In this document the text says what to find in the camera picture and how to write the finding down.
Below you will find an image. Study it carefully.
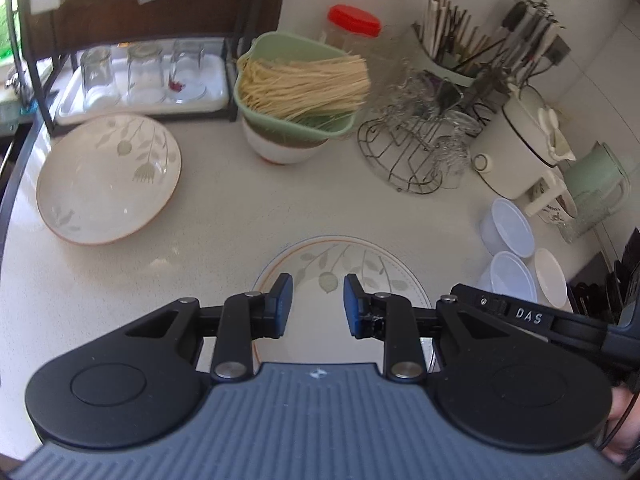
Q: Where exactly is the white drip tray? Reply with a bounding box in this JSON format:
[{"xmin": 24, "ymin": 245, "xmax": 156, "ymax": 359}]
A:
[{"xmin": 53, "ymin": 52, "xmax": 230, "ymax": 126}]

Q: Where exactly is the clear glass cup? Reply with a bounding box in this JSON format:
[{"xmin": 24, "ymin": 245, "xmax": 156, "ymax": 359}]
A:
[
  {"xmin": 431, "ymin": 137, "xmax": 474, "ymax": 190},
  {"xmin": 427, "ymin": 109, "xmax": 484, "ymax": 142}
]

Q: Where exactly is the black metal dish rack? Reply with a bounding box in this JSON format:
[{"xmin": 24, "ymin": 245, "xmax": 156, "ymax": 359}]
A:
[{"xmin": 14, "ymin": 0, "xmax": 292, "ymax": 137}]

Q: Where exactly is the tall textured drinking glass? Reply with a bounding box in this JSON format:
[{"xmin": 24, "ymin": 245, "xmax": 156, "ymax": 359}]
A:
[{"xmin": 380, "ymin": 55, "xmax": 431, "ymax": 111}]

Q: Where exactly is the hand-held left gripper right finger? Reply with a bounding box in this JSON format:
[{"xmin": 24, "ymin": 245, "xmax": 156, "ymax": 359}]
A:
[{"xmin": 343, "ymin": 273, "xmax": 506, "ymax": 382}]

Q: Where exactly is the green plastic strainer basket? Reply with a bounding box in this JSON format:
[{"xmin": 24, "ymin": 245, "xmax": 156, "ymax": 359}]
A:
[{"xmin": 234, "ymin": 31, "xmax": 371, "ymax": 142}]

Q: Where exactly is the large floral deep plate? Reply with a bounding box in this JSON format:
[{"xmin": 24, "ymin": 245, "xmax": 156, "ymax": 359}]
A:
[{"xmin": 36, "ymin": 114, "xmax": 182, "ymax": 246}]

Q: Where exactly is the textured glass mug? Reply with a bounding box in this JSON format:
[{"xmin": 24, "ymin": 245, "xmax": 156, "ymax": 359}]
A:
[{"xmin": 556, "ymin": 194, "xmax": 610, "ymax": 244}]

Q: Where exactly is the wall power socket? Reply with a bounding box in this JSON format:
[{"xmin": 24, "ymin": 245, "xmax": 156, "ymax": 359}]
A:
[{"xmin": 547, "ymin": 35, "xmax": 572, "ymax": 67}]

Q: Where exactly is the floral ceramic mug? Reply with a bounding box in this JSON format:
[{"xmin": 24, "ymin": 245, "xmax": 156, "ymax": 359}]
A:
[{"xmin": 525, "ymin": 180, "xmax": 577, "ymax": 224}]

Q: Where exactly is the bunch of kitchen utensils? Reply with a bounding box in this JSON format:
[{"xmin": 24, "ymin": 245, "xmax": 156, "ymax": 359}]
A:
[{"xmin": 492, "ymin": 0, "xmax": 563, "ymax": 92}]

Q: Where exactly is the black stove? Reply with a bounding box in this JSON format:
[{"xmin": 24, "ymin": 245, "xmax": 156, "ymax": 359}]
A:
[{"xmin": 570, "ymin": 227, "xmax": 640, "ymax": 322}]

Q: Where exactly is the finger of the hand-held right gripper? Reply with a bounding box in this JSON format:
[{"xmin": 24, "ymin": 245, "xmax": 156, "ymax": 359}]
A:
[{"xmin": 450, "ymin": 282, "xmax": 613, "ymax": 348}]

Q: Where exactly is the person's right hand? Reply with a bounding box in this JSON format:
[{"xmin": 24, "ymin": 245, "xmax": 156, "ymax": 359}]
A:
[{"xmin": 611, "ymin": 387, "xmax": 640, "ymax": 463}]

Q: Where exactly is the black cable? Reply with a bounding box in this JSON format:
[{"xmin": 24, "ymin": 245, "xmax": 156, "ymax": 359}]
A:
[{"xmin": 597, "ymin": 399, "xmax": 640, "ymax": 450}]

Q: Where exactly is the bundle of chopsticks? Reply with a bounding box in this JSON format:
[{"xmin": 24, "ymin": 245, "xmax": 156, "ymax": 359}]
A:
[{"xmin": 420, "ymin": 0, "xmax": 493, "ymax": 61}]

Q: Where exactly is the pale green kettle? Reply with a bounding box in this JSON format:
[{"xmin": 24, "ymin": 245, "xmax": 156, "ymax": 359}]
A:
[{"xmin": 562, "ymin": 141, "xmax": 632, "ymax": 211}]

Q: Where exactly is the round wire cup rack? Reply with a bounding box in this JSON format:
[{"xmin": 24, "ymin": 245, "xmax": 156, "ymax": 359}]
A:
[{"xmin": 357, "ymin": 75, "xmax": 482, "ymax": 194}]

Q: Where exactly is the small floral plate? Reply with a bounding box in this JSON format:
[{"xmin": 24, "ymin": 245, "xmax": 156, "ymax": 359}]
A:
[{"xmin": 251, "ymin": 236, "xmax": 432, "ymax": 365}]

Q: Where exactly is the white ceramic bowl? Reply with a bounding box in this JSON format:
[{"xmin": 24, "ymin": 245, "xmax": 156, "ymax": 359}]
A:
[{"xmin": 242, "ymin": 117, "xmax": 331, "ymax": 165}]

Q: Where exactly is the clear drinking glass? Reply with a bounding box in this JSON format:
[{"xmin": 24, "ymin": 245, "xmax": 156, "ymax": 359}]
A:
[
  {"xmin": 126, "ymin": 43, "xmax": 167, "ymax": 104},
  {"xmin": 80, "ymin": 46, "xmax": 122, "ymax": 111},
  {"xmin": 169, "ymin": 40, "xmax": 207, "ymax": 104}
]

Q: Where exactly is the white electric cooking pot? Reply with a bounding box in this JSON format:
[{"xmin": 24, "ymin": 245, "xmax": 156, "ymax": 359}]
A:
[{"xmin": 470, "ymin": 84, "xmax": 576, "ymax": 201}]

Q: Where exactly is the red-lid plastic jar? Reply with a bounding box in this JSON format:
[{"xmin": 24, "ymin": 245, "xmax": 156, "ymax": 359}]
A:
[{"xmin": 320, "ymin": 4, "xmax": 382, "ymax": 57}]

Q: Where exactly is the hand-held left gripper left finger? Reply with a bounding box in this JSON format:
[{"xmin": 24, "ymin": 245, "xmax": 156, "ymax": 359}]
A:
[{"xmin": 125, "ymin": 273, "xmax": 294, "ymax": 382}]

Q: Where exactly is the black wire utensil stand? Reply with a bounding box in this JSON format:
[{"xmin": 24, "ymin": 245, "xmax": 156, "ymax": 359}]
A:
[{"xmin": 467, "ymin": 75, "xmax": 508, "ymax": 128}]

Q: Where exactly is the bundle of dried noodles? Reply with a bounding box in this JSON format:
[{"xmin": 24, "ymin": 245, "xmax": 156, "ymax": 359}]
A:
[{"xmin": 238, "ymin": 55, "xmax": 371, "ymax": 122}]

